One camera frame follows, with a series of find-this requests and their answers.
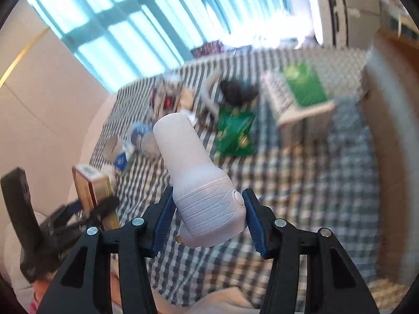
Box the grey mini fridge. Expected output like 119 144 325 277
345 0 381 50

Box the white suitcase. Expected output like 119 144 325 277
309 0 349 48

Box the white curved tube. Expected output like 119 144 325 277
200 70 222 121

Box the gold cardboard box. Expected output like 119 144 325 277
72 164 120 230

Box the blue tissue packet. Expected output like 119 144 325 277
114 146 136 174

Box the white handheld device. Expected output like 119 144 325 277
153 113 246 248

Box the patterned bag on floor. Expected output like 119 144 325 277
190 40 225 59

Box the beige cloth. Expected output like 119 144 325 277
178 87 196 111

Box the teal curtain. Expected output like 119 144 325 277
26 0 292 92

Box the checkered bed sheet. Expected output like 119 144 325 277
89 47 382 313

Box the green white medicine box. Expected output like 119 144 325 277
261 63 336 126

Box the white tape roll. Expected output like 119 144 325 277
103 137 124 164

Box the black pouch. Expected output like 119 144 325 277
219 80 259 107

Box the person hand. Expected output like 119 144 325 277
29 279 51 314

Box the green snack packet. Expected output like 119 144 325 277
216 105 255 157

